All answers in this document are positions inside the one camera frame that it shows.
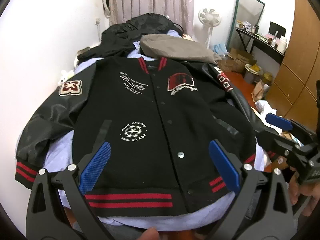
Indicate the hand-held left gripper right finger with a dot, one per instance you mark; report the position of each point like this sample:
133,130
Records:
225,165

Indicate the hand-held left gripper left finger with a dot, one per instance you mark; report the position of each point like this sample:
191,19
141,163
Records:
96,165

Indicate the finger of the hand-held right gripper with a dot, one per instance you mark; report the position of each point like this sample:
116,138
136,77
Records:
277,120
277,142

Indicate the black varsity jacket red stripes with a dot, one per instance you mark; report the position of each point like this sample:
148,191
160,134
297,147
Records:
140,110

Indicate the person's right hand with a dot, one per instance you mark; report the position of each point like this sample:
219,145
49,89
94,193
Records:
308,197

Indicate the person's left hand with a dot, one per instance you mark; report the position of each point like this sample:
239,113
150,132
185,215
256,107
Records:
148,235

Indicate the white plastic bag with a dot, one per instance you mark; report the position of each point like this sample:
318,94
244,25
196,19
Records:
265,108

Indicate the brown paper bag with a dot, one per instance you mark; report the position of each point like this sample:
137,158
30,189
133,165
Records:
260,91

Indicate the light blue bed sheet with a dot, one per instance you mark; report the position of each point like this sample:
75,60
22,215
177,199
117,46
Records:
62,150

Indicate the white bucket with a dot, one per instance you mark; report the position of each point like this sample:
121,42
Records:
251,73

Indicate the wooden wardrobe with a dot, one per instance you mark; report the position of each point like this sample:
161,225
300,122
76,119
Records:
300,67

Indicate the large cardboard box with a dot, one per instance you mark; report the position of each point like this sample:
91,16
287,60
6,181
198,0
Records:
242,58

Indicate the black desk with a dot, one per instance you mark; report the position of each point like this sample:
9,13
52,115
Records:
265,46

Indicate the small cardboard box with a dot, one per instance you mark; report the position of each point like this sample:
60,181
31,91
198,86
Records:
226,65

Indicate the white jar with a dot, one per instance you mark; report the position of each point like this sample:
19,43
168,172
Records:
282,45

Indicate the blue packet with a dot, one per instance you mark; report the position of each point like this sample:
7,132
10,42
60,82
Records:
221,48

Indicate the black monitor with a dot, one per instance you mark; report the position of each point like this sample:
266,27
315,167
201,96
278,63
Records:
277,28

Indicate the white plush toy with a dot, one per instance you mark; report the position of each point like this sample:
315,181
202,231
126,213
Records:
65,76

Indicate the green framed mirror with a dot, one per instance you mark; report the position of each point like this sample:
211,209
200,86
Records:
247,10

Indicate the white standing fan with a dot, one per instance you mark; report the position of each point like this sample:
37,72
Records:
209,16

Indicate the olive grey garment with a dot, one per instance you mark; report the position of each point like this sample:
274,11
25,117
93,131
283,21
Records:
175,46

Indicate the black coat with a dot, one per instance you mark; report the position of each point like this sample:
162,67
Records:
120,37

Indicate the beige curtain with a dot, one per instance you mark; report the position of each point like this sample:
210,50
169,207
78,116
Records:
150,0

